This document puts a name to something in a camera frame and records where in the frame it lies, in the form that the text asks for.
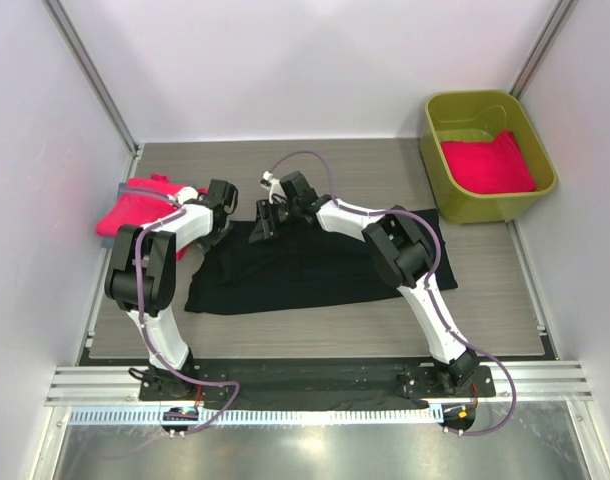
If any pink folded t-shirt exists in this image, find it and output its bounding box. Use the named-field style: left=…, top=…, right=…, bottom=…
left=95, top=174, right=213, bottom=260

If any slotted cable duct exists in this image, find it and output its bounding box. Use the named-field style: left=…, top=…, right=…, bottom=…
left=68, top=404, right=443, bottom=427

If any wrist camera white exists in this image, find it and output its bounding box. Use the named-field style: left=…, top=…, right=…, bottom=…
left=260, top=171, right=286, bottom=204
left=173, top=186, right=199, bottom=205

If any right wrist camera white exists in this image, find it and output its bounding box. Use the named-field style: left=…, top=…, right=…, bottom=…
left=260, top=171, right=286, bottom=204

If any black t-shirt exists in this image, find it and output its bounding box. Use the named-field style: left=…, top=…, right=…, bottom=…
left=183, top=207, right=459, bottom=317

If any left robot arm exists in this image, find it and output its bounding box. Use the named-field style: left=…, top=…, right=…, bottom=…
left=105, top=180, right=238, bottom=399

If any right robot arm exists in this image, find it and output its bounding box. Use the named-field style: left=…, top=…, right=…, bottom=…
left=250, top=171, right=479, bottom=396

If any aluminium frame rail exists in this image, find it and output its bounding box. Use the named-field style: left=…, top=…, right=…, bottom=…
left=46, top=360, right=593, bottom=405

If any pink t-shirt in bin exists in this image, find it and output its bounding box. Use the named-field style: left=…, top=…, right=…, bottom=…
left=441, top=130, right=537, bottom=195

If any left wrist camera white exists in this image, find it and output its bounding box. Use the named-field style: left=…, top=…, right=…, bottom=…
left=173, top=186, right=199, bottom=205

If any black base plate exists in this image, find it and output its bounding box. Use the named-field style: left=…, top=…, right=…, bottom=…
left=128, top=358, right=496, bottom=411

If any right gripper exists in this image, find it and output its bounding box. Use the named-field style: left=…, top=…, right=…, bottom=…
left=249, top=199, right=300, bottom=245

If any olive green plastic bin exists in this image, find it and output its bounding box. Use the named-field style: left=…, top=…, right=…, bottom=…
left=419, top=90, right=558, bottom=224

